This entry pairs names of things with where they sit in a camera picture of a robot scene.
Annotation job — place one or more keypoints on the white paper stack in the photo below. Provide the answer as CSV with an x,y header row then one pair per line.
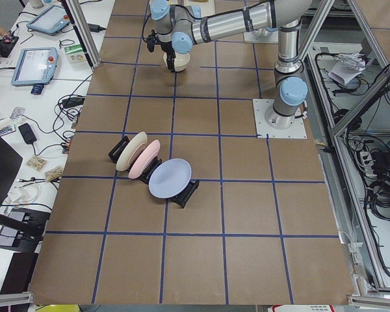
x,y
347,67

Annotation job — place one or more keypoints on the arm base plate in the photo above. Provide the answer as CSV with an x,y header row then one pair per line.
x,y
269,124
261,37

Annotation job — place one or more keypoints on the cream ceramic bowl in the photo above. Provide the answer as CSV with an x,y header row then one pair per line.
x,y
180,62

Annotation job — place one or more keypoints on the pink plate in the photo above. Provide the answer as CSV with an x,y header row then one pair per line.
x,y
144,159

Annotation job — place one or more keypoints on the green white carton box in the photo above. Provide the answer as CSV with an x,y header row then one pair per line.
x,y
74,54

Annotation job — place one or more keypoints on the black smartphone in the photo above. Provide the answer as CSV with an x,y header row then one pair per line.
x,y
27,133

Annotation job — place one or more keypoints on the blue teach pendant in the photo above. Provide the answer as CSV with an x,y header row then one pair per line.
x,y
51,21
35,66

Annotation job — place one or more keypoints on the cream plate in rack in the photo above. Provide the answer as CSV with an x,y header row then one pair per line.
x,y
132,150

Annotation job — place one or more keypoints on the far blue teach pendant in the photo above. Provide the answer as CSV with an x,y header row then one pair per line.
x,y
51,21

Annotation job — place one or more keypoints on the black dish rack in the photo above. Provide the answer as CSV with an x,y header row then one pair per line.
x,y
181,199

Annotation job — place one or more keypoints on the cream rectangular tray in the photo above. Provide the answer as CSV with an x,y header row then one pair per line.
x,y
202,2

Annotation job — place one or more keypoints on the near blue teach pendant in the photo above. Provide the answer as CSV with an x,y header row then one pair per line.
x,y
35,66

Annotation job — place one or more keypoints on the aluminium frame post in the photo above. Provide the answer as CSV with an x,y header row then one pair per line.
x,y
81,28

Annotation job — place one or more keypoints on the lavender blue plate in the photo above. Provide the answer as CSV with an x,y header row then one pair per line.
x,y
170,178

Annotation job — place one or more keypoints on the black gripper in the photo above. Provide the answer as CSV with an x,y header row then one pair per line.
x,y
167,48

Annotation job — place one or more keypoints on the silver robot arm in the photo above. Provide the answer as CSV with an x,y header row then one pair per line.
x,y
178,28

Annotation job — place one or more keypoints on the black power adapter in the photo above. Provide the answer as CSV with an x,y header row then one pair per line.
x,y
94,28

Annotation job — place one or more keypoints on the black monitor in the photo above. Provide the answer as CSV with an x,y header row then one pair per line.
x,y
10,162

